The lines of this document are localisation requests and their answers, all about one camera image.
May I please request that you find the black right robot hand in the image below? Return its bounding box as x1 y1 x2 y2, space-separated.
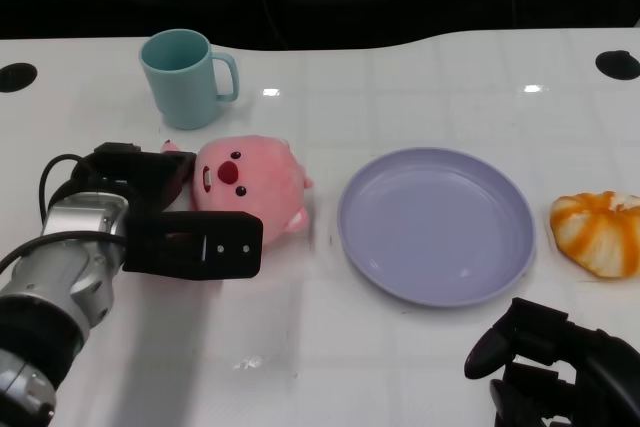
463 297 640 427

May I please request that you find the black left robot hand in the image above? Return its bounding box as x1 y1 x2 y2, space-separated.
72 142 265 281

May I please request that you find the pink plush beaver doll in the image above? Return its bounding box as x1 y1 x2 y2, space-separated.
160 133 315 251

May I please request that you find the lavender plastic plate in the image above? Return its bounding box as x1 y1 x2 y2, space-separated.
336 147 537 308

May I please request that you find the light blue plastic mug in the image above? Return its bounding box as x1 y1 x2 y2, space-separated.
139 29 240 131

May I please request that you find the orange striped bread toy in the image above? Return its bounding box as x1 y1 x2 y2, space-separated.
550 190 640 279

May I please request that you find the black cable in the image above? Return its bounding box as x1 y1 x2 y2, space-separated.
0 153 126 276

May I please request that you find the black round cable grommet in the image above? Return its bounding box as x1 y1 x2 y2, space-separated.
0 63 39 94
594 50 640 81

